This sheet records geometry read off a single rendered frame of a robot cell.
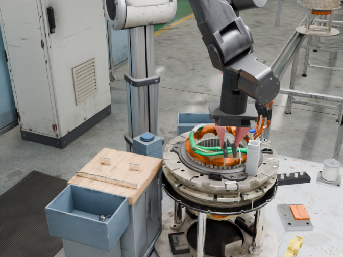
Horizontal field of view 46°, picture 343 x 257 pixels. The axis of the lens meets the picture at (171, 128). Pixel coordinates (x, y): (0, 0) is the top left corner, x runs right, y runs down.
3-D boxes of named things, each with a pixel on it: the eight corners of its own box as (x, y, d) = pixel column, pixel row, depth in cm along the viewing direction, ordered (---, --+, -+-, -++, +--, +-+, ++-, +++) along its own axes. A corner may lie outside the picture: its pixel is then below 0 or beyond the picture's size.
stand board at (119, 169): (132, 205, 101) (132, 198, 100) (67, 189, 107) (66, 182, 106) (162, 165, 117) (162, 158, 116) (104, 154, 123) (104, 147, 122)
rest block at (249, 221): (247, 228, 127) (248, 223, 126) (235, 219, 130) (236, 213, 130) (256, 223, 129) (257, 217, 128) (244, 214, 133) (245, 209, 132)
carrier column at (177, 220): (180, 226, 130) (180, 172, 120) (172, 225, 130) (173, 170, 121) (182, 222, 132) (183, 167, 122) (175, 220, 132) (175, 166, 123)
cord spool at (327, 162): (337, 184, 153) (340, 168, 150) (319, 180, 155) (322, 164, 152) (338, 176, 158) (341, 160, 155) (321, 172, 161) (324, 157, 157)
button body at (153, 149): (163, 200, 146) (162, 137, 134) (148, 208, 141) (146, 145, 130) (149, 191, 150) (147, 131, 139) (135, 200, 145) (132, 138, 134)
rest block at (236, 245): (220, 254, 116) (221, 240, 114) (237, 249, 118) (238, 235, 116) (228, 265, 112) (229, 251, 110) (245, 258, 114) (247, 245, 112)
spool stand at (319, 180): (340, 188, 152) (345, 165, 147) (315, 183, 155) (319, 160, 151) (341, 176, 159) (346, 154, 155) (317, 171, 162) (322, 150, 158)
